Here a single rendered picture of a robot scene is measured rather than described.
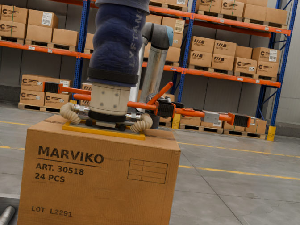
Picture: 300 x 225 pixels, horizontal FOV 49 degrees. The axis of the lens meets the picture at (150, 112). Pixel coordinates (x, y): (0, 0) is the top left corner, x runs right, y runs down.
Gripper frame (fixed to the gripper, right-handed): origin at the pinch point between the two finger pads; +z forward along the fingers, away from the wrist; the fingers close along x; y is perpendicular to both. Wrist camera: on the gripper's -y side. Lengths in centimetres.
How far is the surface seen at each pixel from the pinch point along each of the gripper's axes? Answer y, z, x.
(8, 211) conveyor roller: 70, -22, -65
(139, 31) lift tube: 19.1, 4.2, 31.5
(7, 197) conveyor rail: 73, -29, -61
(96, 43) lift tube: 36.2, 3.7, 24.1
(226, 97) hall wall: -351, -834, -28
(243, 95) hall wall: -404, -833, -15
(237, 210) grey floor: -133, -183, -120
